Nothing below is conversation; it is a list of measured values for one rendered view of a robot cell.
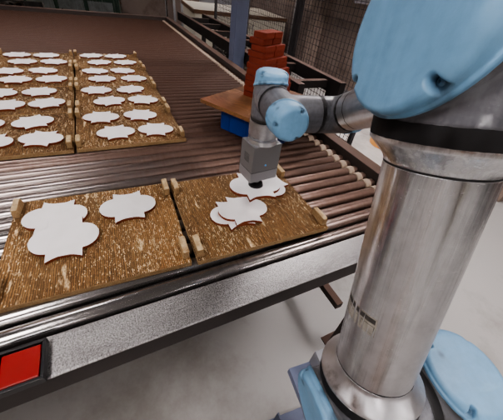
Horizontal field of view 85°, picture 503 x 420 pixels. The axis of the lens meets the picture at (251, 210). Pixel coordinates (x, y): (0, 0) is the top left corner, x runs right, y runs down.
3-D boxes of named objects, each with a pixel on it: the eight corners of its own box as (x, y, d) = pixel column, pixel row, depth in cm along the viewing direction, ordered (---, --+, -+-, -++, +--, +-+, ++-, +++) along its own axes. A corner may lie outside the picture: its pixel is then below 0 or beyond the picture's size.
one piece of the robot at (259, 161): (266, 115, 74) (259, 167, 84) (237, 118, 70) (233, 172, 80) (288, 131, 67) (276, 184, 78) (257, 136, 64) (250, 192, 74)
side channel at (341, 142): (421, 223, 104) (435, 204, 98) (410, 227, 102) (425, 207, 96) (171, 26, 367) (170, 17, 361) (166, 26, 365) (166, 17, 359)
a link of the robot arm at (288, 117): (332, 106, 51) (310, 87, 59) (276, 104, 48) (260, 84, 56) (321, 144, 56) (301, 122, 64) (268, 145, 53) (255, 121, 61)
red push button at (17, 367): (42, 378, 48) (38, 376, 47) (-1, 394, 46) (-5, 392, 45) (44, 346, 52) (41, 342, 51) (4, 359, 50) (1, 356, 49)
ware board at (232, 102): (340, 110, 140) (341, 107, 139) (293, 140, 108) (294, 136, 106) (260, 83, 160) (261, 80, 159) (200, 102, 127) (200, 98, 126)
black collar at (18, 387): (47, 381, 48) (43, 377, 47) (-8, 402, 45) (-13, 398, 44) (49, 341, 53) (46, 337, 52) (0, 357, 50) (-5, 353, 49)
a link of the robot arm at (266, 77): (261, 75, 55) (251, 63, 61) (254, 127, 62) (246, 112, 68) (296, 77, 57) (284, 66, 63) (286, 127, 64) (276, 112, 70)
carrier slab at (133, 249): (191, 265, 69) (191, 262, 68) (-13, 317, 55) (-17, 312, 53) (166, 186, 93) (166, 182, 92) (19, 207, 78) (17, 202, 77)
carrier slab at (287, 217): (326, 230, 85) (328, 227, 84) (198, 265, 70) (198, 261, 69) (275, 170, 108) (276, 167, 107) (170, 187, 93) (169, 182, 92)
